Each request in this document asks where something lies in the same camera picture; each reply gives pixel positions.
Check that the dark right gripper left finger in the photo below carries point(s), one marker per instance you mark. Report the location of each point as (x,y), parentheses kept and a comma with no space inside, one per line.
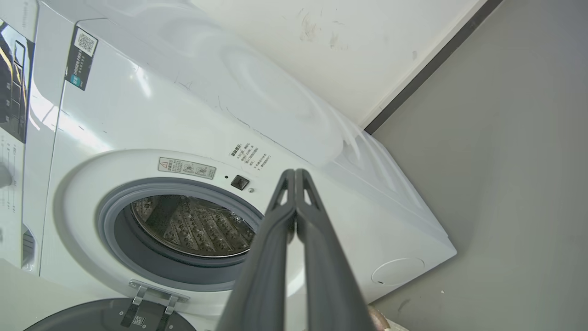
(262,285)

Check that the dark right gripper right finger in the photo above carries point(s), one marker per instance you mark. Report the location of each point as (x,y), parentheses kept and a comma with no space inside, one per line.
(335,285)

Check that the stainless steel washing machine drum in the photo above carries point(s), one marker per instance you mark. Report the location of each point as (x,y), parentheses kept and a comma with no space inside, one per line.
(193,225)

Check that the washing machine door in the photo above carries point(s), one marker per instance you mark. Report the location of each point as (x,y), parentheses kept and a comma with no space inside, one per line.
(92,317)

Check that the glossy black control panel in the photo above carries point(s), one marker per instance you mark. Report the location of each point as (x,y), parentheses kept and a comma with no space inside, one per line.
(16,82)

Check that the round white filter cover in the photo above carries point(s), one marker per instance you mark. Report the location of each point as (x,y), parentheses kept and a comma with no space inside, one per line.
(398,272)

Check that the black square door latch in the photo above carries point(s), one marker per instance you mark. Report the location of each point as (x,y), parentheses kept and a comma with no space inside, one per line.
(240,182)

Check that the silver metal door hinge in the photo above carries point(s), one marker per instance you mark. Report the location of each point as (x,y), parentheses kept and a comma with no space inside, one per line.
(154,294)

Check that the grey rubber door gasket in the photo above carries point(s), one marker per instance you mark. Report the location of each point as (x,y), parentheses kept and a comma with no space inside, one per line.
(138,262)

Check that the small QR code sticker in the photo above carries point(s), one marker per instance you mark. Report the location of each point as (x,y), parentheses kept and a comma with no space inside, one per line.
(138,320)

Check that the small printed text label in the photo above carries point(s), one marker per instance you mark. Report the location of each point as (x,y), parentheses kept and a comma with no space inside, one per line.
(250,156)

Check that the grey warning sticker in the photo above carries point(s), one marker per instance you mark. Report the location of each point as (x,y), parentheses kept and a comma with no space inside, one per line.
(187,168)

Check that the white front-load washing machine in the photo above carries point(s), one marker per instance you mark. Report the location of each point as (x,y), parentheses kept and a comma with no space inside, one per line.
(138,119)

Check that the black QR code sticker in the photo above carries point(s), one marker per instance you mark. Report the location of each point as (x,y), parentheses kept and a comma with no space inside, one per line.
(81,57)

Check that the black wall baseboard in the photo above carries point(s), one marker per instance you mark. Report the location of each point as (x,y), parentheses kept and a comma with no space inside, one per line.
(436,59)

